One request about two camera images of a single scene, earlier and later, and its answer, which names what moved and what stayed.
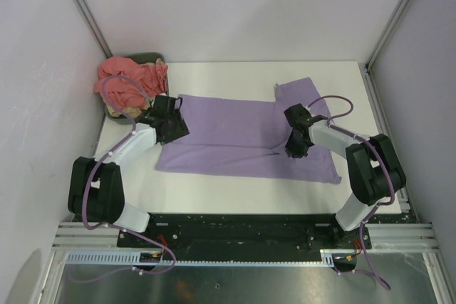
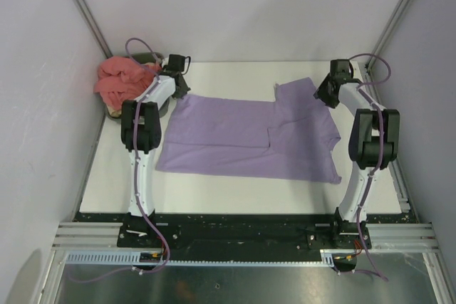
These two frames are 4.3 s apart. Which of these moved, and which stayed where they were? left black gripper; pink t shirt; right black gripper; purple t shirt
Moved: right black gripper; left black gripper
Stayed: purple t shirt; pink t shirt
